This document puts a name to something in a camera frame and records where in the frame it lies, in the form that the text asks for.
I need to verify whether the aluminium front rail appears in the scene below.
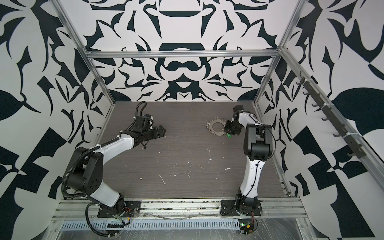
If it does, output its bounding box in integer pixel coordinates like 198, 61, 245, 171
52, 197, 308, 221

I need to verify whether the white slotted cable duct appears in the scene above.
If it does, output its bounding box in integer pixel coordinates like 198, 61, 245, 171
59, 218, 241, 231

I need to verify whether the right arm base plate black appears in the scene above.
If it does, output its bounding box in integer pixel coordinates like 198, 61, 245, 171
220, 200, 263, 217

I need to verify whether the grey wall hook rack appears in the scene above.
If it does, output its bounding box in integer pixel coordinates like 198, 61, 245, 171
297, 74, 367, 159

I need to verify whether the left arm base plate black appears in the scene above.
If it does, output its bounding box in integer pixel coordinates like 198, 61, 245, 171
97, 201, 142, 218

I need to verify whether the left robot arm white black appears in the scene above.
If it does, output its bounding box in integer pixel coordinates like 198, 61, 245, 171
61, 114, 166, 216

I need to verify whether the silver round key organiser ring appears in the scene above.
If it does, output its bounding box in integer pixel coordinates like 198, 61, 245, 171
206, 117, 229, 136

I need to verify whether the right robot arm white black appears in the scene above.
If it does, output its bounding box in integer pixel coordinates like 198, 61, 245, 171
224, 106, 275, 216

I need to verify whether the small electronics board green led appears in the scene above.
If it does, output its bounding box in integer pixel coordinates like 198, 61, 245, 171
239, 219, 258, 235

